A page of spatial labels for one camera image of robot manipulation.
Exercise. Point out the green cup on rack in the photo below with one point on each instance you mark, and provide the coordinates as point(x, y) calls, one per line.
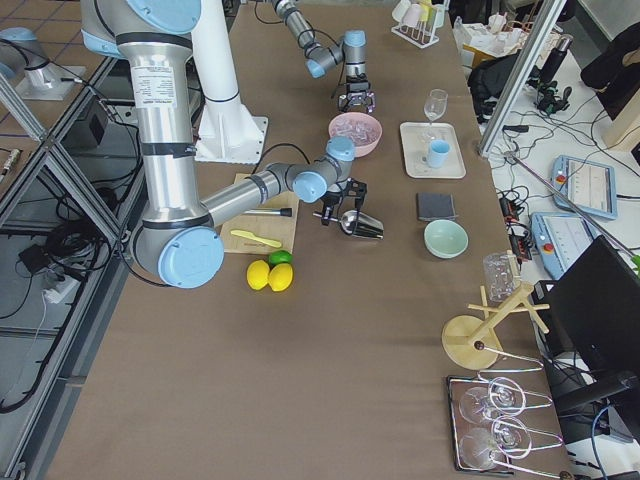
point(437, 16)

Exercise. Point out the hanging wine glass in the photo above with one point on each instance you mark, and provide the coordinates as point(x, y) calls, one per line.
point(499, 446)
point(501, 396)

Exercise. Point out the metal ice scoop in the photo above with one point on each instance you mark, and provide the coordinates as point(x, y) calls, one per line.
point(358, 224)

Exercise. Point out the black glass holder tray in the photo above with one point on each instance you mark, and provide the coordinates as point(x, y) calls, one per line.
point(455, 388)

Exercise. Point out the green bowl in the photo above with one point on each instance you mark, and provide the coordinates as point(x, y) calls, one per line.
point(445, 239)

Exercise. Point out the cream serving tray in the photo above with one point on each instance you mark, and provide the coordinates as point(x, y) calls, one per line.
point(415, 151)

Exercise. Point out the metal muddler black tip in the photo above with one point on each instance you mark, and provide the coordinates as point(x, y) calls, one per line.
point(277, 212)

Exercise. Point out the dark grey folded cloth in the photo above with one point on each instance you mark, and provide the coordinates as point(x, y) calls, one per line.
point(435, 206)

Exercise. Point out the blue teach pendant tablet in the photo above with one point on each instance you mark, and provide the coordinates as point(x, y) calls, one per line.
point(589, 185)

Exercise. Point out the wooden cutting board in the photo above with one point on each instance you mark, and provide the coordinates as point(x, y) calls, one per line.
point(271, 226)

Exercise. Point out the white wire cup rack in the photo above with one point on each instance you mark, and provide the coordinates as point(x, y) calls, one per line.
point(422, 36)

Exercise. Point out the black monitor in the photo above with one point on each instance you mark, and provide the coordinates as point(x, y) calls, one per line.
point(596, 302)

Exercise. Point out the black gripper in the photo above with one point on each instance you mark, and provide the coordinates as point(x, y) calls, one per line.
point(357, 88)
point(334, 201)

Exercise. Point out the yellow lemon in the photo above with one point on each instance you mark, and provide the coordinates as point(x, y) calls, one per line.
point(280, 277)
point(257, 274)

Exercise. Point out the black bottle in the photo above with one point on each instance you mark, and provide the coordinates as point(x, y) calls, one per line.
point(555, 59)

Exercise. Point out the light blue cup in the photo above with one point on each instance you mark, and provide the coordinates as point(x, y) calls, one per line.
point(438, 153)

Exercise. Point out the aluminium frame post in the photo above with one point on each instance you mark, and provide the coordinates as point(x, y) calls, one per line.
point(542, 26)

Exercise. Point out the pink cup on rack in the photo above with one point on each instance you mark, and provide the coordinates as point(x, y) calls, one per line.
point(411, 17)

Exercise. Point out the clear tumbler glass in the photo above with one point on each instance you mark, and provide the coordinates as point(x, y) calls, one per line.
point(500, 279)

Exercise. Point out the green lime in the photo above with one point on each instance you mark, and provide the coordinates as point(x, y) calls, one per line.
point(279, 257)

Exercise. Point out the yellow plastic knife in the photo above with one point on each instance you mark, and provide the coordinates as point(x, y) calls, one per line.
point(253, 237)

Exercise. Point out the wooden cup tree stand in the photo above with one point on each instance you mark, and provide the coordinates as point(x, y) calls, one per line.
point(471, 342)

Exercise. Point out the yellow cup on rack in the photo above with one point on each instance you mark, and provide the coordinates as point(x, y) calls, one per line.
point(426, 10)

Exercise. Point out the clear wine glass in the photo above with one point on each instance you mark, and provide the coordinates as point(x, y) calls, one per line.
point(434, 108)

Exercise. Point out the pink bowl of ice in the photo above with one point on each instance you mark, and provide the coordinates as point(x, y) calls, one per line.
point(363, 129)

